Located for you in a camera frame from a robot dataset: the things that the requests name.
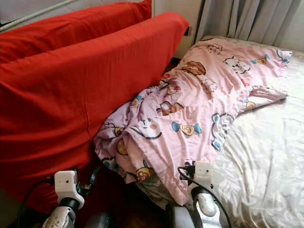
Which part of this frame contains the grey left robot leg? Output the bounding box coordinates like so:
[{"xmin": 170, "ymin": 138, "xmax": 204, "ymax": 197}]
[{"xmin": 85, "ymin": 211, "xmax": 113, "ymax": 228}]

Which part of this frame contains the grey robot leg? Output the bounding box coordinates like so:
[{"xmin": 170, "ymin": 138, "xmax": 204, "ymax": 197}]
[
  {"xmin": 165, "ymin": 204, "xmax": 196, "ymax": 228},
  {"xmin": 85, "ymin": 211, "xmax": 113, "ymax": 228}
]

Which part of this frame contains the grey right robot leg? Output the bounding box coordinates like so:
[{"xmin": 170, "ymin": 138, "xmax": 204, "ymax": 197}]
[{"xmin": 165, "ymin": 204, "xmax": 196, "ymax": 228}]

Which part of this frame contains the pink cartoon print blanket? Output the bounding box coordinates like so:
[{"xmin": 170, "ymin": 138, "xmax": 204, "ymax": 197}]
[{"xmin": 94, "ymin": 38, "xmax": 293, "ymax": 206}]

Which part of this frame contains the red fabric-covered mattress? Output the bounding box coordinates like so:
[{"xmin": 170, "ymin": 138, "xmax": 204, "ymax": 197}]
[
  {"xmin": 0, "ymin": 12, "xmax": 190, "ymax": 214},
  {"xmin": 0, "ymin": 0, "xmax": 153, "ymax": 63}
]

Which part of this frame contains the bed with cream quilt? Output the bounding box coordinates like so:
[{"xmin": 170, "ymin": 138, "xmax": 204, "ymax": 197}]
[{"xmin": 135, "ymin": 36, "xmax": 304, "ymax": 228}]

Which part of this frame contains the grey curtain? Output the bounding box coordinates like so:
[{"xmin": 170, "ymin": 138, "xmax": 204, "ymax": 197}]
[{"xmin": 197, "ymin": 0, "xmax": 304, "ymax": 53}]

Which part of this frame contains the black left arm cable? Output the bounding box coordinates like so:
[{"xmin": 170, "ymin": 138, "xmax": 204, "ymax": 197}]
[{"xmin": 16, "ymin": 177, "xmax": 56, "ymax": 228}]

